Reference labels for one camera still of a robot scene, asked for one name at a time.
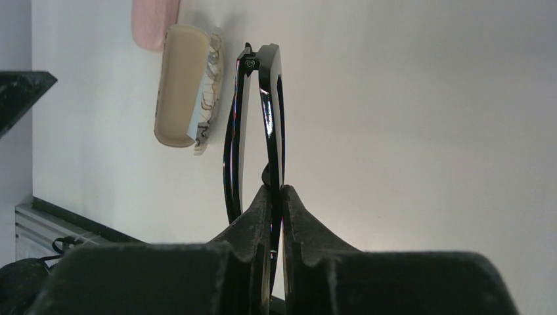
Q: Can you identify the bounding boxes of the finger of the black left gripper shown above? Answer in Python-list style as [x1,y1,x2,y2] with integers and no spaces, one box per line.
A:
[1,70,58,138]

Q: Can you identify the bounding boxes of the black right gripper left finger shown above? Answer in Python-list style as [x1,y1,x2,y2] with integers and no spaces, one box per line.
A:
[30,187,271,314]

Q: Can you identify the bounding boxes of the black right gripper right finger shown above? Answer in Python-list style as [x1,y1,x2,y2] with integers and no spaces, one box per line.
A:
[283,186,518,314]

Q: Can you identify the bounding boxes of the pink glasses case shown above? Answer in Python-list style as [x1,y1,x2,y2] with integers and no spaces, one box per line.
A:
[131,0,181,52]

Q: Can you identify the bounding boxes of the map print glasses case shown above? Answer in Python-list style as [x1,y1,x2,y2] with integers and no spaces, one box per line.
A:
[154,24,224,156]

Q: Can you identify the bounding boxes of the black sunglasses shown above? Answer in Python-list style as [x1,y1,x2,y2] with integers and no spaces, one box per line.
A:
[223,43,286,285]

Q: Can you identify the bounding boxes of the light blue cleaning cloth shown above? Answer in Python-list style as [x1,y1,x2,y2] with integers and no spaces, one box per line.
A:
[187,83,213,140]

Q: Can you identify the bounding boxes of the right aluminium frame rail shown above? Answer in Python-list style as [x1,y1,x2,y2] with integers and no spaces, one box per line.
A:
[14,197,139,260]

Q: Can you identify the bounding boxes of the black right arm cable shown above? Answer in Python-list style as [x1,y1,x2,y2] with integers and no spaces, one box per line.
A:
[0,236,88,315]

